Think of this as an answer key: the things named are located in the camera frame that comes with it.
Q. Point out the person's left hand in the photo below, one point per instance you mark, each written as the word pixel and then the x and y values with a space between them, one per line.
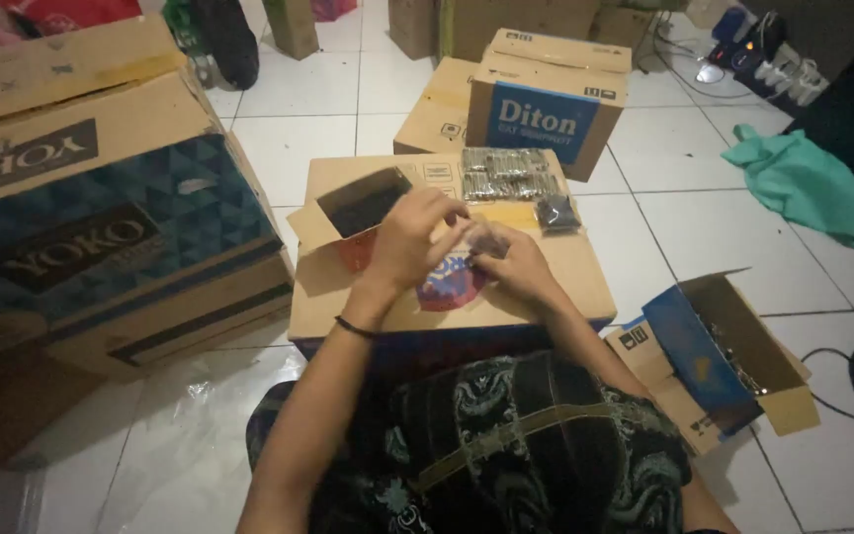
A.
pixel 405 245

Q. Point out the person's right hand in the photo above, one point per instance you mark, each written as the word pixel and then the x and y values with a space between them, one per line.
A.
pixel 520 263

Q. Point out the person's left fingers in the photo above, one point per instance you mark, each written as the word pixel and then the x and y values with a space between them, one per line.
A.
pixel 438 215

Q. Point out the person's right fingers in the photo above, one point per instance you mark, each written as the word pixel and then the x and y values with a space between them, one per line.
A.
pixel 490 256

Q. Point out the small clear plastic packet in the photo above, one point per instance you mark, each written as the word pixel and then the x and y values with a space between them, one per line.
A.
pixel 488 241

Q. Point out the cardboard box work surface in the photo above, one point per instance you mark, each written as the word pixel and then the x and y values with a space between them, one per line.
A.
pixel 449 252

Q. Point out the dark filled plastic bag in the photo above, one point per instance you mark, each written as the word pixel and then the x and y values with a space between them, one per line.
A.
pixel 557 213

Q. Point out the pile of silver packets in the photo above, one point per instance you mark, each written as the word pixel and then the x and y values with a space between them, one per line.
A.
pixel 508 173

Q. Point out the plain brown carton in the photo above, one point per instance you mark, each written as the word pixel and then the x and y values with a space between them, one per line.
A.
pixel 434 111

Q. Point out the black wrist band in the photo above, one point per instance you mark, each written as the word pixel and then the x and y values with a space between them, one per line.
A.
pixel 354 327

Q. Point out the carton with blue label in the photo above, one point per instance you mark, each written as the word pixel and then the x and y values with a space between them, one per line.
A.
pixel 549 104

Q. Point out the person's patterned dark clothing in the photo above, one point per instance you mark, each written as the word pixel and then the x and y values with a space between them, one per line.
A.
pixel 486 445

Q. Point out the row of brown cartons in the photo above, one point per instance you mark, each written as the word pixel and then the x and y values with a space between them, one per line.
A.
pixel 516 26

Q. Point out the tall brown cardboard box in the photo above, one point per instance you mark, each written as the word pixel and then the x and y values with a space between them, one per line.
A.
pixel 292 28

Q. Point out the open small blue carton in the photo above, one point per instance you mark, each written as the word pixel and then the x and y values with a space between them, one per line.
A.
pixel 716 356

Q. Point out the black bag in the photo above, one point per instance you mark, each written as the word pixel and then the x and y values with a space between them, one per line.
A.
pixel 225 41

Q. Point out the green cloth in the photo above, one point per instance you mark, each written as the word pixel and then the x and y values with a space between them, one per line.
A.
pixel 805 185

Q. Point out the power strip with chargers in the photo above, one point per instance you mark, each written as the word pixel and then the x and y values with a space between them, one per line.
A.
pixel 760 59

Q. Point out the large blue patterned carton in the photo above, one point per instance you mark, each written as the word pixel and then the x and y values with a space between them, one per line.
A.
pixel 101 215

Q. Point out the clear plastic sheet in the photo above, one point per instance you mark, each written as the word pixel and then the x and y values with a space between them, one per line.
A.
pixel 182 445

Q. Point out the red plastic bag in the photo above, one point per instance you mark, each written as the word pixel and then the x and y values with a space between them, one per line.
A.
pixel 71 15

